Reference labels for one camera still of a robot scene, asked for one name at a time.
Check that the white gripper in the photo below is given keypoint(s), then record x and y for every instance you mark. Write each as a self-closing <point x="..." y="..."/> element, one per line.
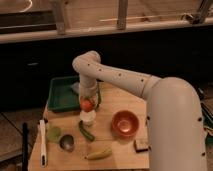
<point x="88" y="92"/>

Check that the red apple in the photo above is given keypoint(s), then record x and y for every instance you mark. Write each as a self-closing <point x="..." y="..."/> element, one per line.
<point x="86" y="105"/>

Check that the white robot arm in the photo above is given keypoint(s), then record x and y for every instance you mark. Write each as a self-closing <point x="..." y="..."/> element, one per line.
<point x="176" y="138"/>

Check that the white paper cup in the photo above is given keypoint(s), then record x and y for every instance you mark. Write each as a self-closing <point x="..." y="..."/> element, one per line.
<point x="88" y="117"/>

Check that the green plastic tray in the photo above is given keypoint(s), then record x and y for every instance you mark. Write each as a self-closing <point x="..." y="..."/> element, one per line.
<point x="61" y="97"/>

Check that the green cucumber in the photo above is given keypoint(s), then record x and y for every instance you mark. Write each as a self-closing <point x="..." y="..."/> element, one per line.
<point x="85" y="133"/>

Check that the orange bowl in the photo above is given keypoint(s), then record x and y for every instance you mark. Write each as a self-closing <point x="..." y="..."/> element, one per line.
<point x="124" y="124"/>

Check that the light green fruit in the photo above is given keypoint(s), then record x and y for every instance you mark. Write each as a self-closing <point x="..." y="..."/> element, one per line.
<point x="53" y="134"/>

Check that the small metal bowl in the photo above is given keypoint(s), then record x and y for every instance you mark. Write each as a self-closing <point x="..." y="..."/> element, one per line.
<point x="67" y="142"/>

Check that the brown sponge block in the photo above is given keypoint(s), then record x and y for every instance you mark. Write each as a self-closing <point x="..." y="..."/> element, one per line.
<point x="140" y="146"/>

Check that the black pole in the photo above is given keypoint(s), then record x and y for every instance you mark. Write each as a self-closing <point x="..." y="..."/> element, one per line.
<point x="25" y="147"/>

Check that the white horizontal rail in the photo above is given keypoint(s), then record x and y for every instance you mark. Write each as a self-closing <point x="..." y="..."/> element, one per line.
<point x="93" y="31"/>

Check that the white handled tool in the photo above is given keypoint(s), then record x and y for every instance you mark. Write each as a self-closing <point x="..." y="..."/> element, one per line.
<point x="43" y="143"/>

